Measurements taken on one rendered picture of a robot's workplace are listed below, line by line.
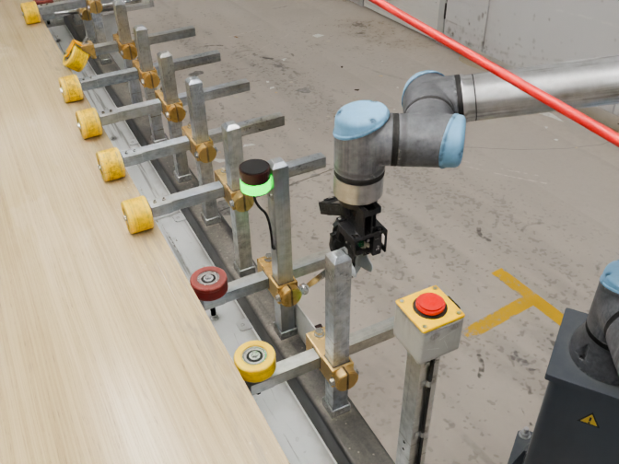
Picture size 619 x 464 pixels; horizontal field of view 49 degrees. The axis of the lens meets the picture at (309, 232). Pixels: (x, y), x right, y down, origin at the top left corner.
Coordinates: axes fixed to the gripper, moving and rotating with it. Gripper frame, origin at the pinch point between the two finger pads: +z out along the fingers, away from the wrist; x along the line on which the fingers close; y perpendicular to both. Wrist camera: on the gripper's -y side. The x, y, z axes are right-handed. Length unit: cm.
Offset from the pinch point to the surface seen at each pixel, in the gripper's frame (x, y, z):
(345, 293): -7.4, 11.2, -6.1
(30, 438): -65, 4, 8
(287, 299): -9.1, -11.1, 13.5
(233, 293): -19.1, -18.1, 13.0
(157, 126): -8, -114, 21
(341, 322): -8.2, 11.2, 1.0
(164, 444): -45.0, 16.1, 8.2
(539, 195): 164, -101, 98
